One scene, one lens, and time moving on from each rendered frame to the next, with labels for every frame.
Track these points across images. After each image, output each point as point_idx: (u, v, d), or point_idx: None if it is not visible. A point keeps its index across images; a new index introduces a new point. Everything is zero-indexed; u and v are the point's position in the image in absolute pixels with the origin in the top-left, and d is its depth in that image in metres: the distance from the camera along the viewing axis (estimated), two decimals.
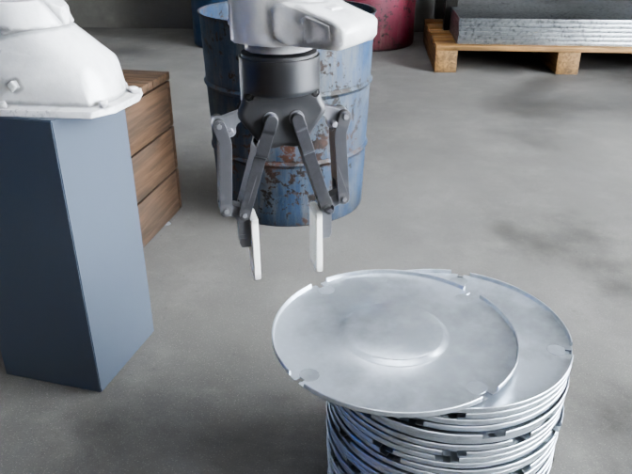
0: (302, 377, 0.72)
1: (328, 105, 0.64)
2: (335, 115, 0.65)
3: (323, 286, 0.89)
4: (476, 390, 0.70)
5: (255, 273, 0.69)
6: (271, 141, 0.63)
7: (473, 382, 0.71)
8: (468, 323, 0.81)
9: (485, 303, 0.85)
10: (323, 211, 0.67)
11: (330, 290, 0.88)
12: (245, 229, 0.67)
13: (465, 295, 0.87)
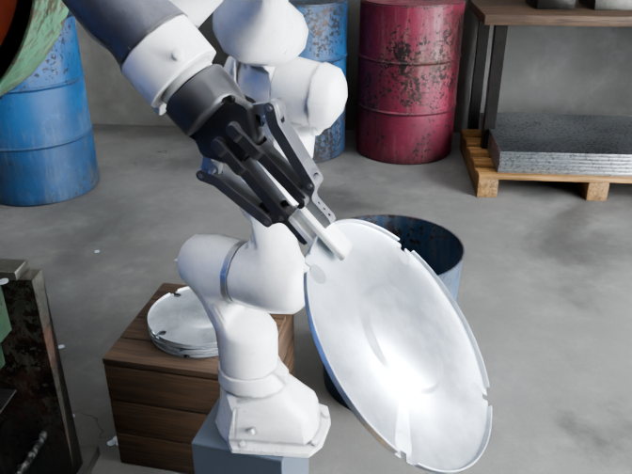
0: (310, 268, 0.66)
1: (204, 157, 0.71)
2: (211, 165, 0.72)
3: (404, 252, 0.81)
4: (400, 443, 0.61)
5: (348, 240, 0.71)
6: None
7: (405, 436, 0.63)
8: (457, 406, 0.72)
9: (486, 416, 0.75)
10: (295, 204, 0.72)
11: (404, 260, 0.81)
12: (320, 207, 0.70)
13: (480, 391, 0.77)
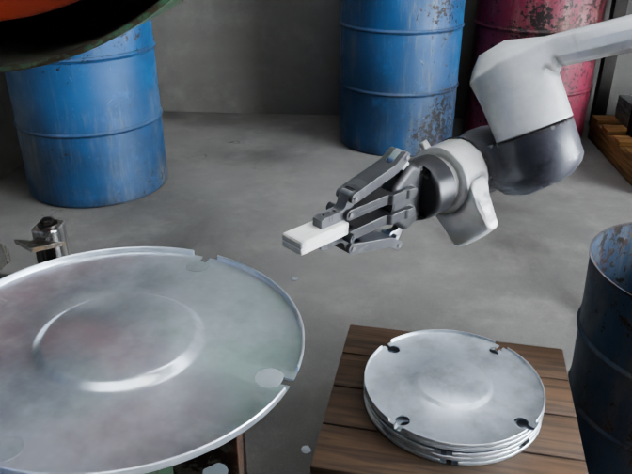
0: (203, 261, 0.64)
1: (399, 230, 0.81)
2: (396, 236, 0.80)
3: (279, 382, 0.49)
4: None
5: (308, 242, 0.67)
6: (402, 199, 0.76)
7: None
8: None
9: None
10: (354, 234, 0.72)
11: (262, 378, 0.49)
12: (335, 219, 0.71)
13: (2, 456, 0.41)
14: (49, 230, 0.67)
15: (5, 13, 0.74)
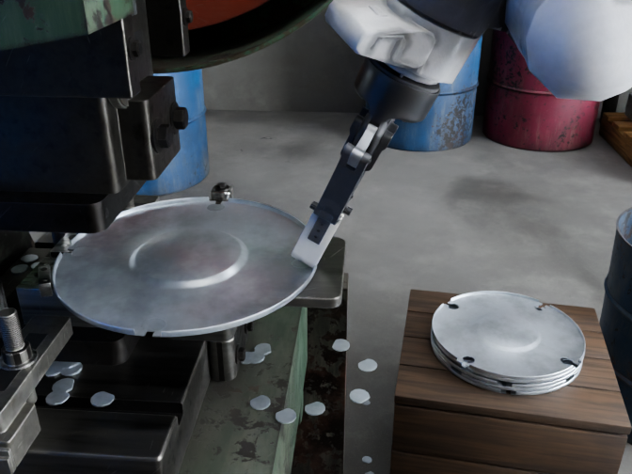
0: (218, 204, 0.86)
1: (365, 138, 0.60)
2: (355, 147, 0.60)
3: None
4: (79, 249, 0.76)
5: (296, 244, 0.73)
6: None
7: (86, 253, 0.75)
8: (126, 299, 0.67)
9: (122, 330, 0.62)
10: (314, 201, 0.68)
11: (297, 264, 0.73)
12: None
13: (154, 328, 0.63)
14: (225, 192, 0.89)
15: None
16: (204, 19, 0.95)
